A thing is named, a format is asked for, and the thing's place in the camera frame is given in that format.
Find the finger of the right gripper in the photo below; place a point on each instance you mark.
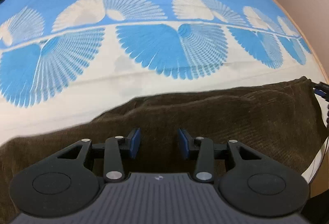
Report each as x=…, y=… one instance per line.
x=321, y=89

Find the dark brown corduroy pants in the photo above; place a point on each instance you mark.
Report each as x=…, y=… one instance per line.
x=281, y=120

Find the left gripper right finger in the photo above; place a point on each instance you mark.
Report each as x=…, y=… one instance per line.
x=198, y=152

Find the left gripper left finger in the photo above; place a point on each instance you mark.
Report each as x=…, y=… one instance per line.
x=119, y=151

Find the blue white patterned bedsheet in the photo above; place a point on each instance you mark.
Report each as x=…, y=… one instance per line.
x=63, y=62

